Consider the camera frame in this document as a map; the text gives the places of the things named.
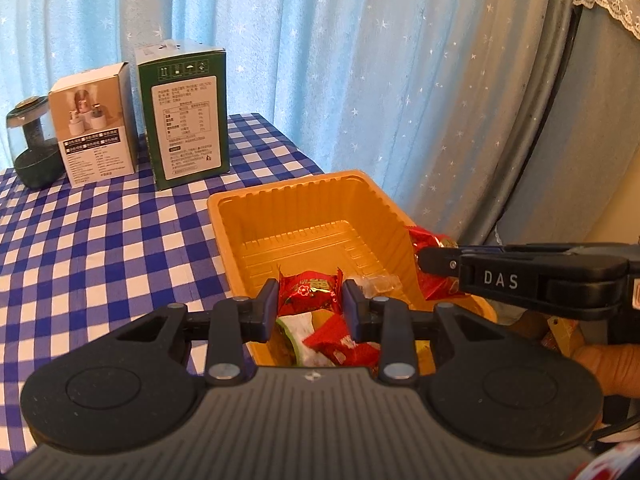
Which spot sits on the small red snack packet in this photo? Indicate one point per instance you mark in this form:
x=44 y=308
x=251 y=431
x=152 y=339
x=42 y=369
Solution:
x=310 y=292

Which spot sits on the brown candy clear wrapper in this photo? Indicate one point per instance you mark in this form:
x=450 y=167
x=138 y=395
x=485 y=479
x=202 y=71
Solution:
x=382 y=285

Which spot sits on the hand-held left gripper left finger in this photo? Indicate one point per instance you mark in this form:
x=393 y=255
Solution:
x=269 y=310

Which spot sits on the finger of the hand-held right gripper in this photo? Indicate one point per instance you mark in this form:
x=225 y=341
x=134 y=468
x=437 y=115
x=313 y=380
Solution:
x=520 y=249
x=440 y=262

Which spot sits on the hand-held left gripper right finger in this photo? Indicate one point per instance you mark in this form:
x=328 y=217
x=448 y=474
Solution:
x=351 y=310

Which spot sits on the dark glass humidifier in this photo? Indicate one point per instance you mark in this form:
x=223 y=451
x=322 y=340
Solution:
x=37 y=165

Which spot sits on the green cardboard box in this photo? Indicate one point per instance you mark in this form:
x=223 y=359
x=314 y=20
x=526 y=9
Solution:
x=187 y=120

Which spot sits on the long red twist candy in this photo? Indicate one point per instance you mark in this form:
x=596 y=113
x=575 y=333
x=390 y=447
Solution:
x=435 y=288

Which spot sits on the blue white checkered tablecloth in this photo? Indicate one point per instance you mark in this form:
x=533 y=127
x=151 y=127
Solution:
x=100 y=240

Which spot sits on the person's right hand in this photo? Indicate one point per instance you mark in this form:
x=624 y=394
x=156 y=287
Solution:
x=620 y=370

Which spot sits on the grey lace-trimmed cover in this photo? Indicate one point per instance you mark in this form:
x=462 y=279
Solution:
x=610 y=110

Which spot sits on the blue starry curtain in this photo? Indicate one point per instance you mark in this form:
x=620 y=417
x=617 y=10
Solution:
x=300 y=60

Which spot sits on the red white patterned clothing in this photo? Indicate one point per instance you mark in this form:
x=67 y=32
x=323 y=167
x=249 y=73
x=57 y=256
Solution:
x=612 y=465

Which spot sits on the white cardboard box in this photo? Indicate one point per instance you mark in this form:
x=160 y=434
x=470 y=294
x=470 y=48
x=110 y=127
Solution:
x=95 y=135

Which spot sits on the orange plastic tray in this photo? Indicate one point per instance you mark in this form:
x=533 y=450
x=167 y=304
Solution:
x=300 y=220

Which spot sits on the grey starry curtain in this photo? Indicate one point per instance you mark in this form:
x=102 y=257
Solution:
x=540 y=110

